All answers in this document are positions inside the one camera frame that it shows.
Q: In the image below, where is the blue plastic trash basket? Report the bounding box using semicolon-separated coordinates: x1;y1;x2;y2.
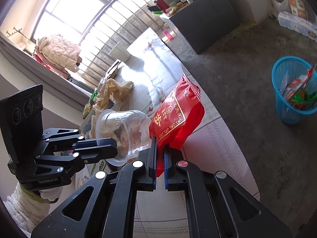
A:
271;57;316;125

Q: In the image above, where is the pink quilted jacket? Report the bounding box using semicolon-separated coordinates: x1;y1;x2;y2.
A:
37;35;81;73

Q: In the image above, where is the white egg carton pack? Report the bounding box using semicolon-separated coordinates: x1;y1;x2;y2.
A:
278;11;317;41

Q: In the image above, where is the beige paper bag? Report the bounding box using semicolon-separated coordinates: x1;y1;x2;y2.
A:
93;77;133;118

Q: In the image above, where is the white fluffy sleeve forearm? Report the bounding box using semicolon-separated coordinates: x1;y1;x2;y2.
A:
4;183;63;237

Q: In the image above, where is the light blue long box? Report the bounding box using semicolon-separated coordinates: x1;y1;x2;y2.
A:
79;115;96;139

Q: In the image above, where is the red foil snack bag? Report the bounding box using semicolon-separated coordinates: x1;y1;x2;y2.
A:
149;75;205;177

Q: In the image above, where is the clear plastic cup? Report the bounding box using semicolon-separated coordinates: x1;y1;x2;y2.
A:
95;109;152;167

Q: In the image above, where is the white paper cup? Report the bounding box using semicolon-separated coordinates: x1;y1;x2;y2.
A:
109;42;131;62

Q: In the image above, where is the dark grey cabinet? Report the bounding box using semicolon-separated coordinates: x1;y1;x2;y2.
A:
161;0;240;54

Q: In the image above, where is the floral tablecloth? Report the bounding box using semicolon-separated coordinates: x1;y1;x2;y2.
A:
74;27;261;238

